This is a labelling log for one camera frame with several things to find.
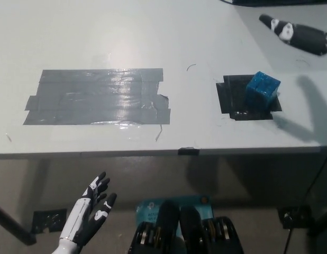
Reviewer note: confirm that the black flat device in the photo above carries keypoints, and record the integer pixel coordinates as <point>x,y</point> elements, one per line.
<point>285,2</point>

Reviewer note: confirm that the blue rubik's cube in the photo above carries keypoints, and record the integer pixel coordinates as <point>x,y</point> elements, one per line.
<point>262,88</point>

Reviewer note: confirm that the large grey duct tape patch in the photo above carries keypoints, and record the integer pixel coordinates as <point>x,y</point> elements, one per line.
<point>100,98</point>

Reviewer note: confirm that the small black tape strip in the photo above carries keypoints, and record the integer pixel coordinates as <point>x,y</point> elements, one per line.
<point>188,150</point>

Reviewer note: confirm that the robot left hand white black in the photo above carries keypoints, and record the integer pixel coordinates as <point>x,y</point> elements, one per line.
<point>86,214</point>

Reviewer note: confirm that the black slanted table leg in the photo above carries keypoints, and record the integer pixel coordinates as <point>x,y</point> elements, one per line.
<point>12,225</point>

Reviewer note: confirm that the square black tape patch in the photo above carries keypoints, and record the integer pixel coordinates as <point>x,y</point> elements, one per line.
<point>232,98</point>

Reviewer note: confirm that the robot right hand white black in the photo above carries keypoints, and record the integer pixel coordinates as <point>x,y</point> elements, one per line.
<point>306,38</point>

